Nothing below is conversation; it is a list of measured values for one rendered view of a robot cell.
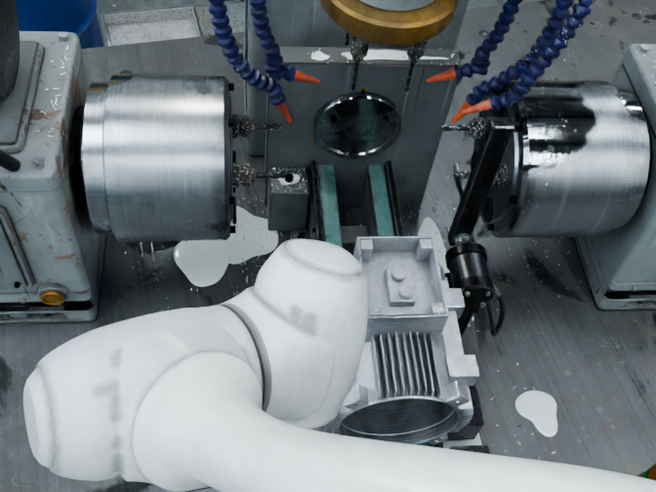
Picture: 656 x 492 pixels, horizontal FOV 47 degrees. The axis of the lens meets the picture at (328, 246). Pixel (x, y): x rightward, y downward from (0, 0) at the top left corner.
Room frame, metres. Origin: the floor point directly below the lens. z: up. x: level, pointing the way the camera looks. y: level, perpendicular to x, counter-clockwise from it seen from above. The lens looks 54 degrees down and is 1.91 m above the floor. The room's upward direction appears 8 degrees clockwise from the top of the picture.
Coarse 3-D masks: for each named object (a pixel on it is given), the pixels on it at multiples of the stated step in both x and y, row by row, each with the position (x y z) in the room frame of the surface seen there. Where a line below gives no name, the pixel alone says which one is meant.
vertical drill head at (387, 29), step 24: (336, 0) 0.80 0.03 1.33; (360, 0) 0.80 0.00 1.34; (384, 0) 0.79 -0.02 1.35; (408, 0) 0.80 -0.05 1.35; (432, 0) 0.82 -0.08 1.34; (456, 0) 0.84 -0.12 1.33; (360, 24) 0.77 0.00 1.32; (384, 24) 0.77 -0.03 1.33; (408, 24) 0.78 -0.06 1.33; (432, 24) 0.79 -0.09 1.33; (360, 48) 0.79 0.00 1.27; (408, 48) 0.81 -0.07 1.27; (408, 72) 0.82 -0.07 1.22
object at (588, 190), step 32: (544, 96) 0.88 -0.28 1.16; (576, 96) 0.89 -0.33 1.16; (608, 96) 0.90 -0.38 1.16; (448, 128) 0.89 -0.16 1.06; (480, 128) 0.89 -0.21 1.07; (544, 128) 0.82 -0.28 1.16; (576, 128) 0.83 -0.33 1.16; (608, 128) 0.84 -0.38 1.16; (640, 128) 0.86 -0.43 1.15; (512, 160) 0.80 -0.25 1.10; (544, 160) 0.78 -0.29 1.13; (576, 160) 0.79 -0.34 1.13; (608, 160) 0.80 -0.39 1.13; (640, 160) 0.82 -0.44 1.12; (512, 192) 0.77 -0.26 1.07; (544, 192) 0.76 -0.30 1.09; (576, 192) 0.77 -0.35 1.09; (608, 192) 0.78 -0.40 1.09; (640, 192) 0.80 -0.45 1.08; (512, 224) 0.74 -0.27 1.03; (544, 224) 0.75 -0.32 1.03; (576, 224) 0.76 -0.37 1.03; (608, 224) 0.77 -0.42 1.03
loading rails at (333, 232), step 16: (320, 176) 0.88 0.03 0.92; (368, 176) 0.90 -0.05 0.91; (384, 176) 0.90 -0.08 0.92; (320, 192) 0.84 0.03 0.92; (336, 192) 0.85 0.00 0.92; (368, 192) 0.88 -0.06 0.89; (384, 192) 0.86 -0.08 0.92; (320, 208) 0.80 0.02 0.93; (336, 208) 0.81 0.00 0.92; (368, 208) 0.86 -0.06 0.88; (384, 208) 0.83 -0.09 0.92; (320, 224) 0.77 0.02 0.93; (336, 224) 0.78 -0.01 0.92; (368, 224) 0.84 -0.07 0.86; (384, 224) 0.79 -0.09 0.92; (400, 224) 0.79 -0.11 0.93; (320, 240) 0.73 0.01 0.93; (336, 240) 0.75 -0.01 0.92; (352, 240) 0.81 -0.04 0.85
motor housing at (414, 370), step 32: (448, 320) 0.53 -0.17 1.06; (384, 352) 0.45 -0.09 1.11; (416, 352) 0.46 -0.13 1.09; (448, 352) 0.48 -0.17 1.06; (384, 384) 0.41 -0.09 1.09; (416, 384) 0.41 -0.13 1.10; (352, 416) 0.43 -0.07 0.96; (384, 416) 0.44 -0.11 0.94; (416, 416) 0.44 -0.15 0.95; (448, 416) 0.43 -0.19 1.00
